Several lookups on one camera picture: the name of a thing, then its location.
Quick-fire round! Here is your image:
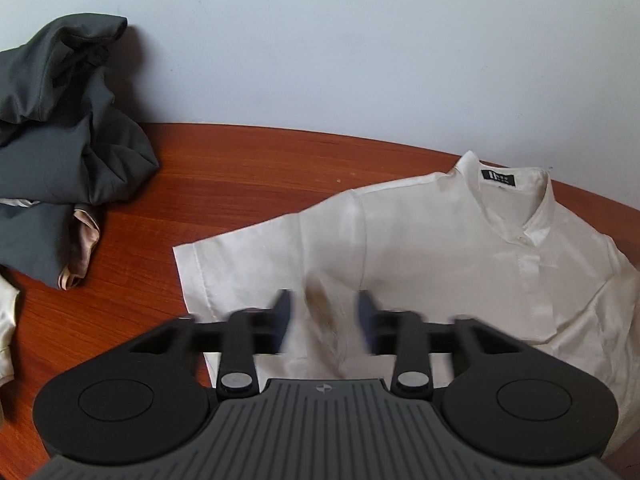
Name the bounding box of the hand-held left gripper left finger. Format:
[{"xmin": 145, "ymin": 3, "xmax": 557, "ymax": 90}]
[{"xmin": 127, "ymin": 289, "xmax": 293, "ymax": 396}]

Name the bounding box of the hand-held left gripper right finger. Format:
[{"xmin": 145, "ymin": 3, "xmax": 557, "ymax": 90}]
[{"xmin": 355, "ymin": 290, "xmax": 526, "ymax": 396}]

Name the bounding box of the beige short-sleeved shirt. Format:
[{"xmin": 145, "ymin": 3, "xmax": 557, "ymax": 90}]
[{"xmin": 172, "ymin": 150, "xmax": 640, "ymax": 461}]

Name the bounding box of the dark grey garment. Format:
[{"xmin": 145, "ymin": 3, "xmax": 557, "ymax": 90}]
[{"xmin": 0, "ymin": 14, "xmax": 160, "ymax": 291}]

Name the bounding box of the cream garment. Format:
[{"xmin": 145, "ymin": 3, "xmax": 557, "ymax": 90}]
[{"xmin": 0, "ymin": 267, "xmax": 23, "ymax": 391}]

